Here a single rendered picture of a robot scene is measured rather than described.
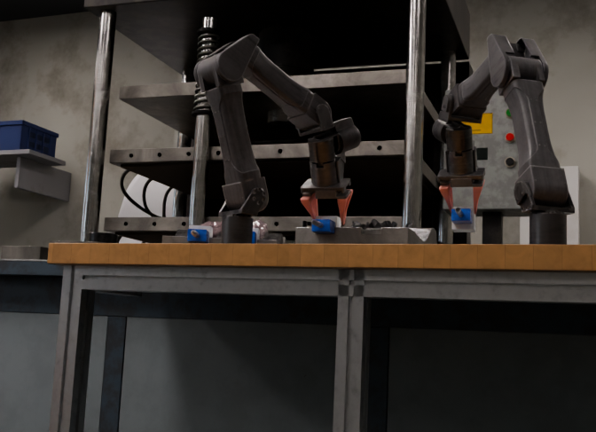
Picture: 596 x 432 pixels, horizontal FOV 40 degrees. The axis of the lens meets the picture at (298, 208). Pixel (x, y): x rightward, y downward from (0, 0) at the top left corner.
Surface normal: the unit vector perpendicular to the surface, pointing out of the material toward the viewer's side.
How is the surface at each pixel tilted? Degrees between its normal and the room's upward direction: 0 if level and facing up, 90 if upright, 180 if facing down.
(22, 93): 90
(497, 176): 90
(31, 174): 90
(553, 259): 90
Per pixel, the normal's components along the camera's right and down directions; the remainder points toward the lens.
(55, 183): 0.93, -0.01
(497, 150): -0.32, -0.16
